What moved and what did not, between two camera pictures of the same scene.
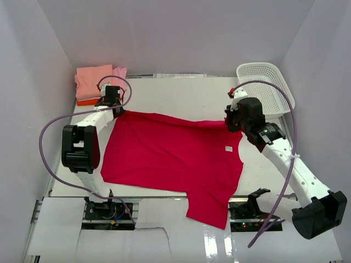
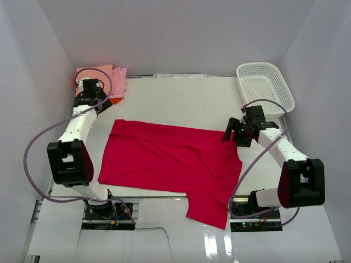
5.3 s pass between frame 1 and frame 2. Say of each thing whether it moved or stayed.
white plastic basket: stayed
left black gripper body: moved
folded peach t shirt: stayed
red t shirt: moved
